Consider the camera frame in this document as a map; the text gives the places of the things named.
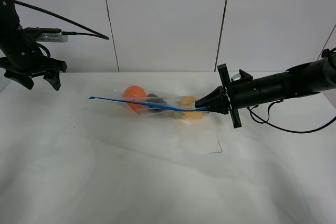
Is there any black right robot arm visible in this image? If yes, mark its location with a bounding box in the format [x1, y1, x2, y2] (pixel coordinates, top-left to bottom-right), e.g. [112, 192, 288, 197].
[194, 49, 335, 128]

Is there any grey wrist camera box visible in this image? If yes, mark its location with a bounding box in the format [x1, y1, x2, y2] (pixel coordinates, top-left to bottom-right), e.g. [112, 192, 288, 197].
[24, 27, 68, 43]

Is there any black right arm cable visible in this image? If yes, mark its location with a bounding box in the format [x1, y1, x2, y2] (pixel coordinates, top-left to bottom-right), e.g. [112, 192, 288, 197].
[246, 100, 336, 133]

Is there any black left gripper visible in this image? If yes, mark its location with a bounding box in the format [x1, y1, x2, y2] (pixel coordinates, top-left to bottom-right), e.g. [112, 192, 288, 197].
[1, 51, 67, 91]

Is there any yellow lemon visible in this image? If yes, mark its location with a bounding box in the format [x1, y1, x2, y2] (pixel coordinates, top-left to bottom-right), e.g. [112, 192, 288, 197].
[179, 95, 205, 119]

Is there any orange fruit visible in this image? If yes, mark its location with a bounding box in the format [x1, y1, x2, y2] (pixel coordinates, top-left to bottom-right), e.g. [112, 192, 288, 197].
[122, 86, 146, 111]

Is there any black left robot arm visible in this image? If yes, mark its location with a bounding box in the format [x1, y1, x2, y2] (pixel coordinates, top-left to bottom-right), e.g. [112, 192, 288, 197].
[1, 0, 67, 91]

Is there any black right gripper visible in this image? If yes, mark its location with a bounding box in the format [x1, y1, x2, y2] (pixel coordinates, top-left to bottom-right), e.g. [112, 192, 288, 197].
[194, 64, 253, 129]

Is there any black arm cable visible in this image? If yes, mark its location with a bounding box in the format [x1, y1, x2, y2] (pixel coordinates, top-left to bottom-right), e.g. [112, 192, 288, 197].
[246, 100, 336, 133]
[12, 0, 110, 40]

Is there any clear zip bag blue seal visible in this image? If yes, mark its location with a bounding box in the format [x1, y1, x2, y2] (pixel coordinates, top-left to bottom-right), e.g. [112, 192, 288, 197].
[89, 86, 207, 120]

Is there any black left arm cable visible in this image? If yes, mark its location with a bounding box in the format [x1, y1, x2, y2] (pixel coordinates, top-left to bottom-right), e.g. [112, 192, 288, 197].
[12, 0, 110, 40]

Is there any purple eggplant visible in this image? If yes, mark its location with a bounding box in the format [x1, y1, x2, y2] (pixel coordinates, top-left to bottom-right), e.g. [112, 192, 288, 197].
[146, 93, 167, 113]

